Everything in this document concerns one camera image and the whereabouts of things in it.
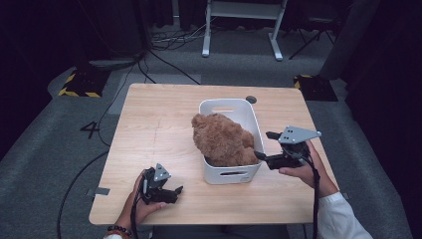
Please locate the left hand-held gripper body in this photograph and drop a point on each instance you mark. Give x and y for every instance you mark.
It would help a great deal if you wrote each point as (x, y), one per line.
(159, 195)

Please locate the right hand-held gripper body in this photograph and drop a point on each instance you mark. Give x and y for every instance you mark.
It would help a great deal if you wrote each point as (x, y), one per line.
(297, 134)

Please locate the brown plush teddy bear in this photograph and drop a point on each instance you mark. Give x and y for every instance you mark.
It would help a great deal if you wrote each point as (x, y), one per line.
(222, 139)

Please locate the white plastic storage bin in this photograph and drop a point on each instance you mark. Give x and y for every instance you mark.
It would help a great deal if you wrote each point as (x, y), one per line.
(239, 108)

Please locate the person's left hand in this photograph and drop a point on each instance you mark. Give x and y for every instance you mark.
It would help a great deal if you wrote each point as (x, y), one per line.
(134, 209)

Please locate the person's right hand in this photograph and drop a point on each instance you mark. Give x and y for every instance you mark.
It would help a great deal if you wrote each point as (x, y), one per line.
(318, 176)

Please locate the person's legs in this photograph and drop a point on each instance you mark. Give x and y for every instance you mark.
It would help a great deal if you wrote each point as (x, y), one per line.
(219, 232)

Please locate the grey tape strip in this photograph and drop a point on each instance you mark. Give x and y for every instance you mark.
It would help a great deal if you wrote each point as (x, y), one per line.
(101, 191)

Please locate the black tripod stand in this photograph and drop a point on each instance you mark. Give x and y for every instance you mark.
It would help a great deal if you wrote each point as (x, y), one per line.
(312, 36)

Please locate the grey curtain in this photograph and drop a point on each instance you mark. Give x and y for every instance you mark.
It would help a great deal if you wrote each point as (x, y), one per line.
(351, 36)

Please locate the yellow black striped base plate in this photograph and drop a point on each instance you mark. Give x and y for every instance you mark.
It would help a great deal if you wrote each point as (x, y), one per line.
(315, 88)
(83, 84)

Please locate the white metal stand frame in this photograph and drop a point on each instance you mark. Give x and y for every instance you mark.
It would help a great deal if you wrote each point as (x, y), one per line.
(244, 10)

